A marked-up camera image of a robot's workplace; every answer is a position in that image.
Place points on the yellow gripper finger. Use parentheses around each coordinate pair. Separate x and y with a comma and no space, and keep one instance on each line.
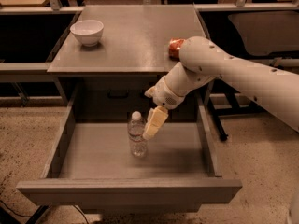
(160,116)
(150,116)

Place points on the grey cabinet counter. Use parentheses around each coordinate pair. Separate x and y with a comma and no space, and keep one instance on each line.
(131,55)

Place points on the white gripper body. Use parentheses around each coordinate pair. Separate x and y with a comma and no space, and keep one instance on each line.
(164,95)

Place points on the left grey side table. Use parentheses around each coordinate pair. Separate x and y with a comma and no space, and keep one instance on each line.
(30,38)

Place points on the black drawer handle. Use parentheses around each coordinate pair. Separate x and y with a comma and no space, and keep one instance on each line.
(147,94)
(117,94)

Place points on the left black drawer handle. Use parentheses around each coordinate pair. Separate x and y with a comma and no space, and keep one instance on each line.
(117,94)

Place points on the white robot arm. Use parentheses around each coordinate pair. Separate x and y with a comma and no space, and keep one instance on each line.
(281,99)

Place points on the orange snack bag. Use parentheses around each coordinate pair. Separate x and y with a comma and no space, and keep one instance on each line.
(174,47)

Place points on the clear plastic water bottle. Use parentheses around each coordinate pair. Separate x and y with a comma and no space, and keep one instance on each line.
(135,128)

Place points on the grey open bottom drawer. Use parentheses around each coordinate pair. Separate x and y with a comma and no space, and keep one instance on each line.
(90,165)

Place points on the right black drawer handle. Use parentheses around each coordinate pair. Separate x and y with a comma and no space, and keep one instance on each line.
(147,94)

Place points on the white ceramic bowl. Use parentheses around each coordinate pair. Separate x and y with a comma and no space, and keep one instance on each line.
(88,32)

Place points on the black folding table stand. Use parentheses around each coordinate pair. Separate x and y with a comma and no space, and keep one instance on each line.
(233,108)

